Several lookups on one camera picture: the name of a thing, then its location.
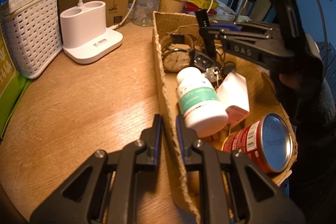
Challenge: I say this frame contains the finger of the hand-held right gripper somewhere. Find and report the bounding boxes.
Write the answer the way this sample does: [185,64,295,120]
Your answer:
[209,21,274,34]
[198,28,273,42]

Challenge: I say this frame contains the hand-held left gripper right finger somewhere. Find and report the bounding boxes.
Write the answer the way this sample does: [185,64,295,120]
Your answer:
[176,114,307,224]

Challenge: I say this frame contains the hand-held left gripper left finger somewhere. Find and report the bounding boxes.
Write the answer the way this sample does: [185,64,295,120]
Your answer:
[30,114,163,224]

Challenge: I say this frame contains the black stick-shaped gadget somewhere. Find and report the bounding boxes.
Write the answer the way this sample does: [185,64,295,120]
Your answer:
[195,10,217,56]

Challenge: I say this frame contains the white pill bottle green label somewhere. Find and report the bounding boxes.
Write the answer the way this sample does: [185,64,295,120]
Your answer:
[176,67,229,138]

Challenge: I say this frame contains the bunch of keys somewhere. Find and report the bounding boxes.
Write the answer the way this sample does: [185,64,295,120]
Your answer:
[194,49,235,88]

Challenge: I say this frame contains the white charger plug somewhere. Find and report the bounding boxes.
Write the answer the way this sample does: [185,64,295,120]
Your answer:
[217,72,250,126]

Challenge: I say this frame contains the red tin can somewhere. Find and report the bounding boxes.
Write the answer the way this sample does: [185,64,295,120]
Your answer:
[222,112,294,174]

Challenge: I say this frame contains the cardboard box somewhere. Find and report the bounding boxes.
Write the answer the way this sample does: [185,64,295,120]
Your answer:
[152,11,300,224]

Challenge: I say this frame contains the wristwatch with brown strap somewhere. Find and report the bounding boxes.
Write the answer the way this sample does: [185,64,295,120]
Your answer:
[160,33,196,73]

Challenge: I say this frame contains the white flat boxes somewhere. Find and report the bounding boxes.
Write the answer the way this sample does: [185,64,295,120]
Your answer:
[215,1,237,17]

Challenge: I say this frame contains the steel travel mug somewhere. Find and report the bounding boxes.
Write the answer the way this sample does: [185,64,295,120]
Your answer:
[238,0,252,17]

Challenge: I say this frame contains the yellow packet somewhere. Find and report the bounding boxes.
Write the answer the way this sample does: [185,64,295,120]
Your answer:
[187,0,219,10]

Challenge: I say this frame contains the grey ribbed object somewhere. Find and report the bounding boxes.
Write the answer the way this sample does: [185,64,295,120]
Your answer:
[316,40,336,62]

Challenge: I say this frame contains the red book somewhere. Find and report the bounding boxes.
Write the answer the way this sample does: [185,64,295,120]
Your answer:
[184,2,218,16]

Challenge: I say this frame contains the clear glass jar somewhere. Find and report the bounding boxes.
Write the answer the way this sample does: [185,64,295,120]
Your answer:
[133,0,162,27]

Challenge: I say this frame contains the white desk lamp base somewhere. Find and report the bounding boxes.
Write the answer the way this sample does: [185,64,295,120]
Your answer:
[60,0,124,65]

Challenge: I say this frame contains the green printed carton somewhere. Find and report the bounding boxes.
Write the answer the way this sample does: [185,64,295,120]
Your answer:
[0,27,32,139]

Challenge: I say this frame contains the white woven plastic basket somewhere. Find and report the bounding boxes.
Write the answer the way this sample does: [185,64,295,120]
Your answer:
[1,0,62,80]

